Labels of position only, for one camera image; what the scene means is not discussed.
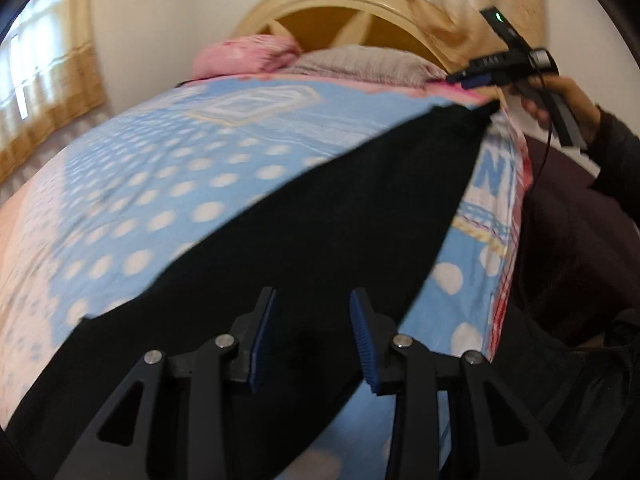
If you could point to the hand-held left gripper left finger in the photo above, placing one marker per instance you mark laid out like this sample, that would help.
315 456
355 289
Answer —
262 342

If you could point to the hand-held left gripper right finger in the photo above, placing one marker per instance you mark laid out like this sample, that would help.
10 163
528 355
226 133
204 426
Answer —
362 342

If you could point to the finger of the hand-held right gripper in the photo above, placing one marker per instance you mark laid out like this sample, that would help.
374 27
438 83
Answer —
470 80

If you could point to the black pants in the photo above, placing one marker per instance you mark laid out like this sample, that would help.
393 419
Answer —
325 220

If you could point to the person's right forearm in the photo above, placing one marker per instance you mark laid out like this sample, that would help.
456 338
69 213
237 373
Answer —
620 160

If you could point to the person's right hand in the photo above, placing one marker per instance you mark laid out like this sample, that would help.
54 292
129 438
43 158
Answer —
575 102

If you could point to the grey pillow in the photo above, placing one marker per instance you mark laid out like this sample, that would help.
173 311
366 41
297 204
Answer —
360 62

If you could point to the cream arched headboard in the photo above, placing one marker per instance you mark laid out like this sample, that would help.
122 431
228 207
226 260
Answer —
325 25

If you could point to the blue polka dot bedsheet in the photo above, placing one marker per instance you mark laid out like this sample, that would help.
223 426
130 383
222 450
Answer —
175 175

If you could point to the person's dark clothed body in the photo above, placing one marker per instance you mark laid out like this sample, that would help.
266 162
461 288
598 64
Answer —
575 260

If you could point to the pink pillow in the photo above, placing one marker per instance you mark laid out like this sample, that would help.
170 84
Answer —
240 55

